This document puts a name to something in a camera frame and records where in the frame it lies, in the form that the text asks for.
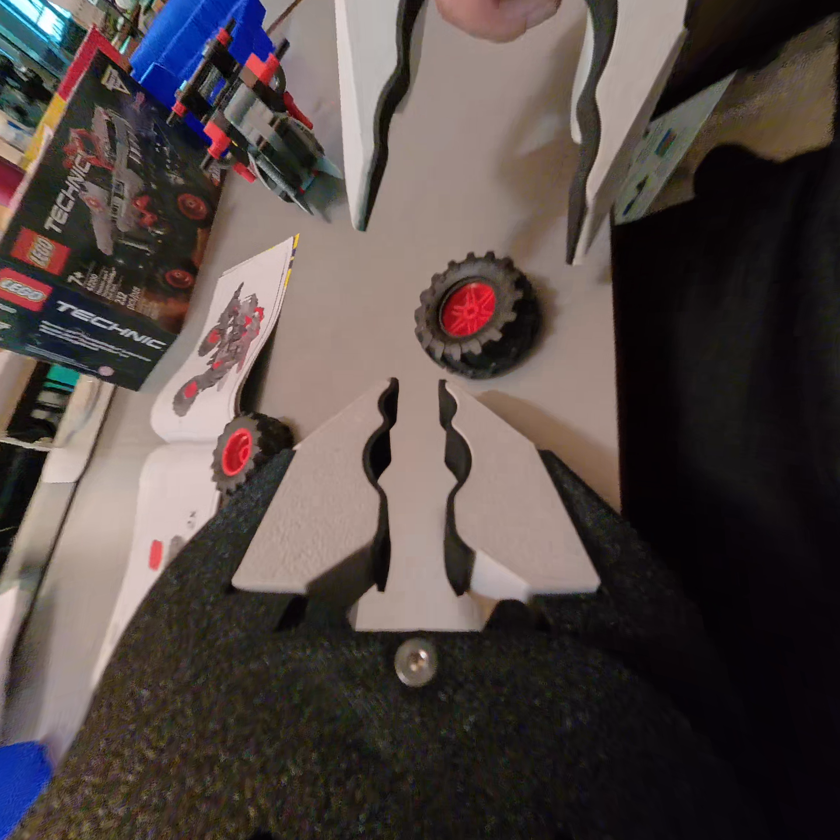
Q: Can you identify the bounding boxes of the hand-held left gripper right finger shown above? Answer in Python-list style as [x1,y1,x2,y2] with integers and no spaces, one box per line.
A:
[437,379,602,602]

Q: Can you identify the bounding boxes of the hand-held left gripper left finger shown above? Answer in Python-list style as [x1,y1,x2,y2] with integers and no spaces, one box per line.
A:
[231,377,400,596]

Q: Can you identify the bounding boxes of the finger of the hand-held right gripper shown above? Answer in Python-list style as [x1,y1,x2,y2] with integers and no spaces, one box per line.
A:
[335,0,427,232]
[566,0,688,267]

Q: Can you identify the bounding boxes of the black toy wheel red rim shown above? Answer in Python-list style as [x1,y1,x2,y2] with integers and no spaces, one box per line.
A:
[210,412,294,497]
[413,251,546,382]

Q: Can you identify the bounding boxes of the grey desk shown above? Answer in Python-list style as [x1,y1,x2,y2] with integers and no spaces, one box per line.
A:
[0,0,657,752]

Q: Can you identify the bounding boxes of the person's right hand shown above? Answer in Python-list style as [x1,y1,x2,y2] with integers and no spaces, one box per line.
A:
[435,0,563,44]

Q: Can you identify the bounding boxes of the white sticker sheet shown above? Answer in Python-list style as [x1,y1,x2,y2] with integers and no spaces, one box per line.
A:
[612,71,737,226]

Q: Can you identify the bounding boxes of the grey red toy truck chassis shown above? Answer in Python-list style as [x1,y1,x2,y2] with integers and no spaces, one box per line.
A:
[166,18,345,221]

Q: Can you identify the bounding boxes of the blue plastic bin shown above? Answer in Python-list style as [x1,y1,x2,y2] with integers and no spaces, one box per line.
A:
[129,0,266,126]

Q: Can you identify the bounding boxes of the white instruction booklet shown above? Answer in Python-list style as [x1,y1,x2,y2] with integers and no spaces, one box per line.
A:
[91,235,301,690]

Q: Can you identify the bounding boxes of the person's dark clothing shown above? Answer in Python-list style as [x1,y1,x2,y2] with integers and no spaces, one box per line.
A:
[610,144,840,840]

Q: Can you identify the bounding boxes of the toy truck set box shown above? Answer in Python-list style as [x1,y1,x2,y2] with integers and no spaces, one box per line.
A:
[0,26,225,392]

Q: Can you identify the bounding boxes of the blue cloth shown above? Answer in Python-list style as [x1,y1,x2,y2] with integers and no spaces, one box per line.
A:
[0,740,55,840]

